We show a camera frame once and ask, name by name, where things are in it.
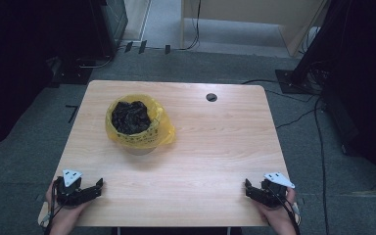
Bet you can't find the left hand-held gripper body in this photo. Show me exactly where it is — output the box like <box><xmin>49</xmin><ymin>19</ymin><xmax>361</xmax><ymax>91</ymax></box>
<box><xmin>55</xmin><ymin>168</ymin><xmax>89</xmax><ymax>208</ymax></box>

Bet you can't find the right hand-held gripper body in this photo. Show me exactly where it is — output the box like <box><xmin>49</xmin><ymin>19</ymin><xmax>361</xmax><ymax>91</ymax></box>
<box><xmin>257</xmin><ymin>171</ymin><xmax>297</xmax><ymax>209</ymax></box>

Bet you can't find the person's left hand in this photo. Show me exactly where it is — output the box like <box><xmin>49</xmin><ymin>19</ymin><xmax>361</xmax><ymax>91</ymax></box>
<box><xmin>45</xmin><ymin>180</ymin><xmax>92</xmax><ymax>231</ymax></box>

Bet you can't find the person's right hand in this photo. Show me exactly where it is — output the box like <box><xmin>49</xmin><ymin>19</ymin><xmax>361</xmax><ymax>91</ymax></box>
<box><xmin>252</xmin><ymin>187</ymin><xmax>299</xmax><ymax>231</ymax></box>

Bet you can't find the small beige waste bin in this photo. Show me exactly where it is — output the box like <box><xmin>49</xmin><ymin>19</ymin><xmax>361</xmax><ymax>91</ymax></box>
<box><xmin>122</xmin><ymin>145</ymin><xmax>159</xmax><ymax>157</ymax></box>

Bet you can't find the black crumpled plastic bag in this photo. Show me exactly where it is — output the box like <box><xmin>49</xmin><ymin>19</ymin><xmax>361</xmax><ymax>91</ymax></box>
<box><xmin>111</xmin><ymin>100</ymin><xmax>153</xmax><ymax>136</ymax></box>

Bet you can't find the yellow plastic bin liner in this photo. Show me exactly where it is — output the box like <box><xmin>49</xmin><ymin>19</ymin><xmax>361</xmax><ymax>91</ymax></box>
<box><xmin>105</xmin><ymin>93</ymin><xmax>177</xmax><ymax>150</ymax></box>

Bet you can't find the light wooden cabinet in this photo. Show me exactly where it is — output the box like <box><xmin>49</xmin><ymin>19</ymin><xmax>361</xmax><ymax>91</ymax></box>
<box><xmin>180</xmin><ymin>0</ymin><xmax>328</xmax><ymax>59</ymax></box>

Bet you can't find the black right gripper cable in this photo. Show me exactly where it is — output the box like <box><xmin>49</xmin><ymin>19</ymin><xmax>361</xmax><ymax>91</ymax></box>
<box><xmin>267</xmin><ymin>186</ymin><xmax>302</xmax><ymax>235</ymax></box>

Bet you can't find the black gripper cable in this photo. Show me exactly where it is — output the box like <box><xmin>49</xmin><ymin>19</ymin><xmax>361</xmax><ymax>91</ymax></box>
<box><xmin>44</xmin><ymin>177</ymin><xmax>67</xmax><ymax>235</ymax></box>
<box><xmin>267</xmin><ymin>186</ymin><xmax>302</xmax><ymax>235</ymax></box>

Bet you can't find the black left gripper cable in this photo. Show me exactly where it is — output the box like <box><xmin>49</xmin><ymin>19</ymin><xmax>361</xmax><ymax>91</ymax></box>
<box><xmin>44</xmin><ymin>177</ymin><xmax>67</xmax><ymax>235</ymax></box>

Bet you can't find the long black floor cable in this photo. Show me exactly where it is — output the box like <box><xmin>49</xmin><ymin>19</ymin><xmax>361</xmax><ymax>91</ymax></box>
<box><xmin>312</xmin><ymin>94</ymin><xmax>331</xmax><ymax>235</ymax></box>

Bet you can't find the thin black floor cable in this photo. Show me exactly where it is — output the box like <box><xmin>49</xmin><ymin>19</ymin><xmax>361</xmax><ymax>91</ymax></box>
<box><xmin>274</xmin><ymin>107</ymin><xmax>317</xmax><ymax>130</ymax></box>

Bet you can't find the black stand base plate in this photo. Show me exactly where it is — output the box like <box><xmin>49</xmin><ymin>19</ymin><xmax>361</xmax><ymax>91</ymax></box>
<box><xmin>274</xmin><ymin>69</ymin><xmax>322</xmax><ymax>96</ymax></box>
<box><xmin>47</xmin><ymin>58</ymin><xmax>95</xmax><ymax>88</ymax></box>

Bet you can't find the black hanging cable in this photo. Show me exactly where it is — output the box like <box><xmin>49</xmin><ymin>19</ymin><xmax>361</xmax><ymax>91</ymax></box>
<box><xmin>175</xmin><ymin>0</ymin><xmax>202</xmax><ymax>52</ymax></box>

